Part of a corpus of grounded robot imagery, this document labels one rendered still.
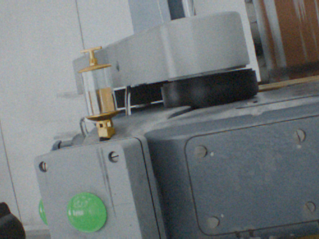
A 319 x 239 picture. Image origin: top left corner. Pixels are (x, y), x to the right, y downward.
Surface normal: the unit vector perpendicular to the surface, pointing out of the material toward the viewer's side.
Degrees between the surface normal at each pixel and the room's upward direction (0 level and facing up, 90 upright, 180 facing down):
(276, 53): 90
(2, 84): 90
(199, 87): 90
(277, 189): 90
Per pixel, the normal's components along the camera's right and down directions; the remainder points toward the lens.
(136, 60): -0.93, 0.19
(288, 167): -0.35, 0.11
